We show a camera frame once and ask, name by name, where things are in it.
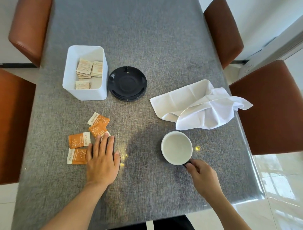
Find person's right hand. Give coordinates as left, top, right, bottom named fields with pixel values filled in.
left=185, top=159, right=222, bottom=198

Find person's left hand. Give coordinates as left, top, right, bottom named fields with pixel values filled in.
left=85, top=133, right=121, bottom=187

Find white cup with black handle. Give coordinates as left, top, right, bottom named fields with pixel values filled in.
left=161, top=131, right=193, bottom=167

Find person's left forearm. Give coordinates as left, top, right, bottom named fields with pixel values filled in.
left=41, top=181, right=114, bottom=230

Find person's right forearm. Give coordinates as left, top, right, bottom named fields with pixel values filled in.
left=208, top=189, right=252, bottom=230

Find orange sugar packet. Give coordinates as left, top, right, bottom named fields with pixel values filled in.
left=66, top=148, right=89, bottom=165
left=87, top=112, right=111, bottom=127
left=88, top=124, right=111, bottom=139
left=68, top=131, right=92, bottom=150

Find person's black trousers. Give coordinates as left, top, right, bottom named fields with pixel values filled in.
left=153, top=214, right=196, bottom=230

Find black saucer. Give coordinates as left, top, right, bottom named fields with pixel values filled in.
left=108, top=66, right=148, bottom=102

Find white cloth napkin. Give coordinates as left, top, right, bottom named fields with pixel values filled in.
left=149, top=79, right=254, bottom=131

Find white plastic box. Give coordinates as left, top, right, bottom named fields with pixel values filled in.
left=62, top=45, right=108, bottom=101

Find pile of pale sachets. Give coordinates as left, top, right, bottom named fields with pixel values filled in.
left=75, top=58, right=103, bottom=90

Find brown leather chair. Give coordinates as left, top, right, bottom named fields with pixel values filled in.
left=0, top=69, right=37, bottom=185
left=8, top=0, right=53, bottom=68
left=229, top=60, right=303, bottom=156
left=203, top=0, right=244, bottom=70

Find grey tablecloth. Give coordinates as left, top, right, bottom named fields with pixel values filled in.
left=11, top=0, right=261, bottom=230

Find white door frame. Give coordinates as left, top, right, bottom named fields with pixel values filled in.
left=238, top=14, right=303, bottom=79

